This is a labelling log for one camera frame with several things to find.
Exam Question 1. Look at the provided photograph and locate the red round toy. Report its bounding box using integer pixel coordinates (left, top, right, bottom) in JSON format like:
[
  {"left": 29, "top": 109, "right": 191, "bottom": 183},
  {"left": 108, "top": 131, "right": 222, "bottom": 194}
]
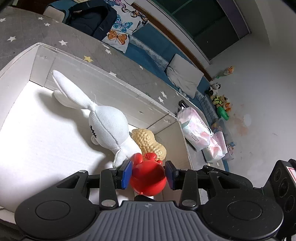
[{"left": 129, "top": 153, "right": 167, "bottom": 196}]

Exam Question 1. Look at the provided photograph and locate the white plush rabbit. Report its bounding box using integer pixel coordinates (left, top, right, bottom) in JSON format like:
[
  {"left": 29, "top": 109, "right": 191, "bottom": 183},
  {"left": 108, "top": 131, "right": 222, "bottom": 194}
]
[{"left": 52, "top": 70, "right": 142, "bottom": 168}]

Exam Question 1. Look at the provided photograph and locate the yellow peanut toy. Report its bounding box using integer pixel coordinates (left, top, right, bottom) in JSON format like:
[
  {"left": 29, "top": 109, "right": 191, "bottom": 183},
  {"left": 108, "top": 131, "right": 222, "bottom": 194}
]
[{"left": 131, "top": 128, "right": 167, "bottom": 161}]

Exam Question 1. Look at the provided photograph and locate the pink tissue pack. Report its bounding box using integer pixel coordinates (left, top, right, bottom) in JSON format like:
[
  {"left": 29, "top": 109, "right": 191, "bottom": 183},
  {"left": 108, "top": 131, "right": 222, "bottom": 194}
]
[
  {"left": 202, "top": 132, "right": 228, "bottom": 163},
  {"left": 177, "top": 107, "right": 212, "bottom": 151}
]

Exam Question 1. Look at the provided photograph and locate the white cardboard box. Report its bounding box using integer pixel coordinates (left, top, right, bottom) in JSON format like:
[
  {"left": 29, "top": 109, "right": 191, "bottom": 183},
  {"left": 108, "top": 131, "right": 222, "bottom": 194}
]
[{"left": 1, "top": 43, "right": 192, "bottom": 211}]

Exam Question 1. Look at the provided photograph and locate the pile of small toys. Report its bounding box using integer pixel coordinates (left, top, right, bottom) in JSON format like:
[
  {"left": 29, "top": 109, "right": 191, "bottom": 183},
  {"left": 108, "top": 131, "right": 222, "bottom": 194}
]
[{"left": 205, "top": 66, "right": 234, "bottom": 121}]

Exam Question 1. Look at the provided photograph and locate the beige cushion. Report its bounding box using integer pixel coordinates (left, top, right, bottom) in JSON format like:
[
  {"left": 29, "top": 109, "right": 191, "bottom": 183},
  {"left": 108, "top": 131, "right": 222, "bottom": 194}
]
[{"left": 166, "top": 54, "right": 204, "bottom": 99}]

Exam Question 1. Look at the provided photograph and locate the blue sofa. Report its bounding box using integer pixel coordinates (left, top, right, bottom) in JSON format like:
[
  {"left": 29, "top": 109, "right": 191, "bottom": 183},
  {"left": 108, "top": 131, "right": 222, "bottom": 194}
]
[{"left": 43, "top": 0, "right": 234, "bottom": 172}]

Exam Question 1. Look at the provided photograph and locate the dark window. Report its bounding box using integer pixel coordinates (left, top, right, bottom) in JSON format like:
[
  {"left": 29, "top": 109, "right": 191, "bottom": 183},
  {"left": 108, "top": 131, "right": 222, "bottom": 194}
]
[{"left": 154, "top": 0, "right": 250, "bottom": 60}]

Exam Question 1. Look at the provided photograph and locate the butterfly print pillow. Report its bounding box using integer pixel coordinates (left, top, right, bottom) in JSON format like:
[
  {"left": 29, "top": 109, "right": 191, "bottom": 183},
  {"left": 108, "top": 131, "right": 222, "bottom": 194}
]
[{"left": 102, "top": 1, "right": 149, "bottom": 53}]

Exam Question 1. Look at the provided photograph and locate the dark blue backpack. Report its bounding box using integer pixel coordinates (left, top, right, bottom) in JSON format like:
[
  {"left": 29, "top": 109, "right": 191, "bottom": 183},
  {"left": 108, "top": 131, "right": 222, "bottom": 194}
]
[{"left": 66, "top": 1, "right": 117, "bottom": 41}]

